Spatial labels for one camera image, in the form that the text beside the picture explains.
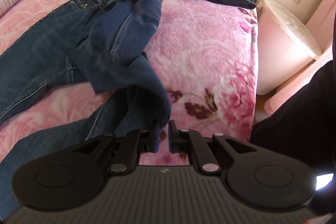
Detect blue denim jeans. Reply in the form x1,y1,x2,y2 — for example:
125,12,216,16
1,0,171,221

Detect pink rose blanket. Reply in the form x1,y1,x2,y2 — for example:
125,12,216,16
1,0,258,165

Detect person's black trousers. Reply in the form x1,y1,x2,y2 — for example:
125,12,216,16
250,61,335,171

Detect round white bedside table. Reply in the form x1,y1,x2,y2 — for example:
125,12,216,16
257,0,322,95

